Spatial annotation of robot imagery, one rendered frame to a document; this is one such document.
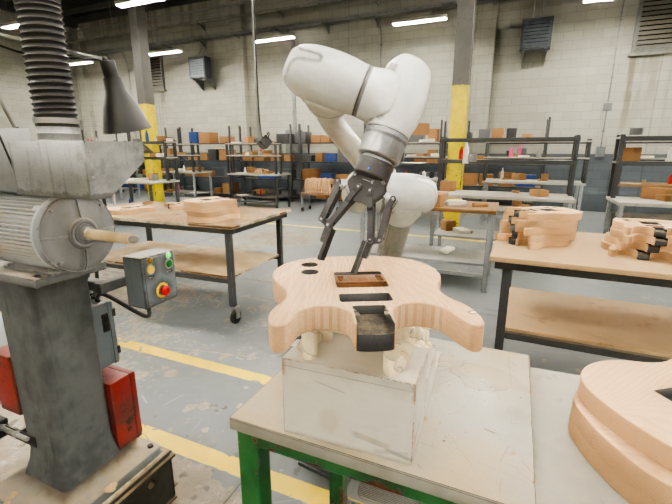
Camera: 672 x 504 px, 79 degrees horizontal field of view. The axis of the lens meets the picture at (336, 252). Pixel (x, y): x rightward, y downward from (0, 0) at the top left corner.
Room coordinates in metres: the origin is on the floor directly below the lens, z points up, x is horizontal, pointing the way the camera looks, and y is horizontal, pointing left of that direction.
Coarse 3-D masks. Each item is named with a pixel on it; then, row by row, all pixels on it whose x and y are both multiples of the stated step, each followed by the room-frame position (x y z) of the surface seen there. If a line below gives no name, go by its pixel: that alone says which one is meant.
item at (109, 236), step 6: (90, 234) 1.22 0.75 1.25; (96, 234) 1.21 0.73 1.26; (102, 234) 1.20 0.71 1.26; (108, 234) 1.19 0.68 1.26; (114, 234) 1.18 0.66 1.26; (120, 234) 1.18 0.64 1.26; (126, 234) 1.17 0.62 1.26; (132, 234) 1.17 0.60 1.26; (102, 240) 1.21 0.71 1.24; (108, 240) 1.19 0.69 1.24; (114, 240) 1.18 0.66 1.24; (120, 240) 1.17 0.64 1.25; (126, 240) 1.16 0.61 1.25
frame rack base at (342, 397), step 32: (288, 352) 0.76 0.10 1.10; (320, 352) 0.76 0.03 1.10; (352, 352) 0.76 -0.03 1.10; (416, 352) 0.76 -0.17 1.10; (288, 384) 0.73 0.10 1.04; (320, 384) 0.71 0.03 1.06; (352, 384) 0.68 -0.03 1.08; (384, 384) 0.66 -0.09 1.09; (416, 384) 0.64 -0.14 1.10; (288, 416) 0.73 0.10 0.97; (320, 416) 0.71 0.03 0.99; (352, 416) 0.68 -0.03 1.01; (384, 416) 0.66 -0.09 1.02; (416, 416) 0.66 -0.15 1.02; (352, 448) 0.68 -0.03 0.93; (384, 448) 0.66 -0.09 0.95
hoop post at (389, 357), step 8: (400, 328) 0.67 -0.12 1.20; (400, 336) 0.67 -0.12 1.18; (400, 344) 0.67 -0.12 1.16; (384, 352) 0.68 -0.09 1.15; (392, 352) 0.67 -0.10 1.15; (400, 352) 0.68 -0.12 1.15; (384, 360) 0.68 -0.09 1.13; (392, 360) 0.67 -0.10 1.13; (384, 368) 0.67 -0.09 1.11; (392, 368) 0.67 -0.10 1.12; (392, 376) 0.67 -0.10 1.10
